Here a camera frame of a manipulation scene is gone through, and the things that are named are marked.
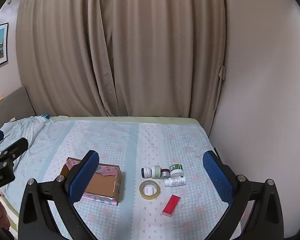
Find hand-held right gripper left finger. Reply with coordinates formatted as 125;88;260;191
17;150;100;240

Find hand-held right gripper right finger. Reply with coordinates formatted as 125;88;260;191
202;150;284;240

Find cardboard box with pink lining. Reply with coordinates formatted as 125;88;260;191
60;157;126;206

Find round white lid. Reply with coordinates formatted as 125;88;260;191
170;163;184;177

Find white pill bottle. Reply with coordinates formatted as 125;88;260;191
164;176;186;188

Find red box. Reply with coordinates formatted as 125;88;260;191
162;194;181;216

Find clear tape roll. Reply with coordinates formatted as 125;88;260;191
139;180;161;200

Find small white earbud case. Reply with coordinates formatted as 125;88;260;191
143;185;158;196

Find crumpled white cloth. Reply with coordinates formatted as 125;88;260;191
0;116;51;162

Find grey padded headboard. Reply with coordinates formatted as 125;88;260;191
0;86;36;136

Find light blue checked bed sheet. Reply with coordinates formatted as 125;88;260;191
0;116;243;240

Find pale green mattress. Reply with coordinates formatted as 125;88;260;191
49;116;198;126

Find beige curtain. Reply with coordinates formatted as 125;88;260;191
16;0;227;118

